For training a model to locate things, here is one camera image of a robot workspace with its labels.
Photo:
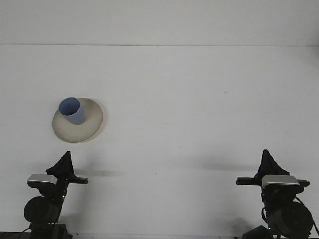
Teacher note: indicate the pale blue cup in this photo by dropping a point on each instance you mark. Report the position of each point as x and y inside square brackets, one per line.
[74, 114]

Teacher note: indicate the pale round plate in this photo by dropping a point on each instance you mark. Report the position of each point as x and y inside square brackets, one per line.
[82, 132]

